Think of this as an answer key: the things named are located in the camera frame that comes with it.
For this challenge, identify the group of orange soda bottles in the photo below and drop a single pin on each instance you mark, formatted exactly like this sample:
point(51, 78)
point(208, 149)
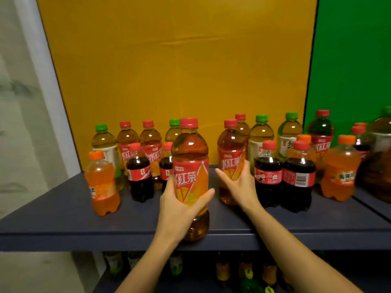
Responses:
point(102, 192)

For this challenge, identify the person's right hand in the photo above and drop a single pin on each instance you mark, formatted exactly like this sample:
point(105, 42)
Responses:
point(244, 192)

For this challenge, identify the red-capped black cola bottle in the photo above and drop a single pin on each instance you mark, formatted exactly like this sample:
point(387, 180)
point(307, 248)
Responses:
point(297, 195)
point(268, 192)

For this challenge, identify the group of dark cola bottles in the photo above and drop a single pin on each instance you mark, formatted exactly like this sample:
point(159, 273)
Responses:
point(140, 186)

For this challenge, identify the person's right forearm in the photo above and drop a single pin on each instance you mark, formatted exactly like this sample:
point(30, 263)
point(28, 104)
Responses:
point(299, 256)

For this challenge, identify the group of red-label tea bottles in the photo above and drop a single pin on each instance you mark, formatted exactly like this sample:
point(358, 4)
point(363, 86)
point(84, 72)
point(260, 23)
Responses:
point(151, 140)

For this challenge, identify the orange backing board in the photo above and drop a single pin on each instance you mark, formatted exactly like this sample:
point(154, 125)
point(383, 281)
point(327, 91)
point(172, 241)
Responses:
point(183, 64)

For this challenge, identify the white shelf side post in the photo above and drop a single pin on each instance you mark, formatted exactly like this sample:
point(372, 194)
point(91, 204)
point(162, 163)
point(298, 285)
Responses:
point(49, 88)

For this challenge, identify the green-capped pale tea bottle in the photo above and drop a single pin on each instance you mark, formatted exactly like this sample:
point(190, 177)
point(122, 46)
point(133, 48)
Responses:
point(381, 131)

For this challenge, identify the red-capped amber tea bottle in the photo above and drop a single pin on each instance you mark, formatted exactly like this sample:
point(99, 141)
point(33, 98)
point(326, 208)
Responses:
point(189, 149)
point(229, 149)

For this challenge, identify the person's left hand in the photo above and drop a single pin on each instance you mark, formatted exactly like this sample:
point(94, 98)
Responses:
point(177, 219)

